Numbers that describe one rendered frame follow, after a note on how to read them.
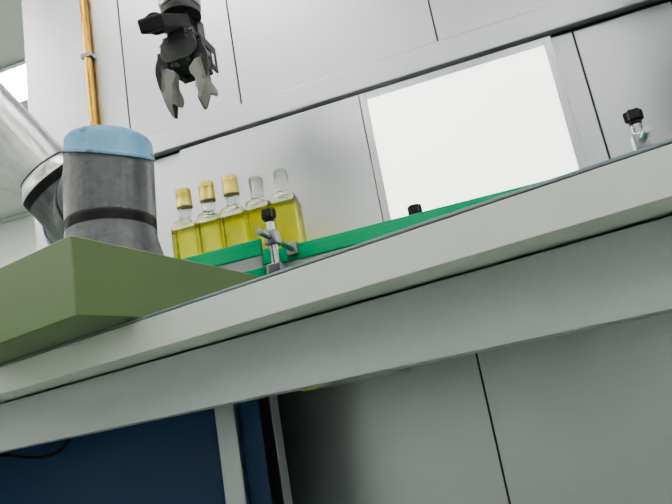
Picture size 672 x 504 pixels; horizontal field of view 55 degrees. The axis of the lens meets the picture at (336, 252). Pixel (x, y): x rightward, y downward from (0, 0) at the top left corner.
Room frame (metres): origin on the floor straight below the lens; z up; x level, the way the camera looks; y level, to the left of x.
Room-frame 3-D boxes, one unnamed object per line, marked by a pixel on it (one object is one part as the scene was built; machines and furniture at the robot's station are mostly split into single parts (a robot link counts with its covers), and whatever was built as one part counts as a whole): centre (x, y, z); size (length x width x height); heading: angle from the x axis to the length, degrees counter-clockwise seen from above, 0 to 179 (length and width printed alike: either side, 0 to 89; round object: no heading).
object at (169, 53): (1.04, 0.20, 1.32); 0.09 x 0.08 x 0.12; 165
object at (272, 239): (1.17, 0.10, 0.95); 0.17 x 0.03 x 0.12; 165
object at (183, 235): (1.35, 0.31, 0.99); 0.06 x 0.06 x 0.21; 76
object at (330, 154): (1.38, -0.10, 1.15); 0.90 x 0.03 x 0.34; 75
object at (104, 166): (0.81, 0.29, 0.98); 0.13 x 0.12 x 0.14; 33
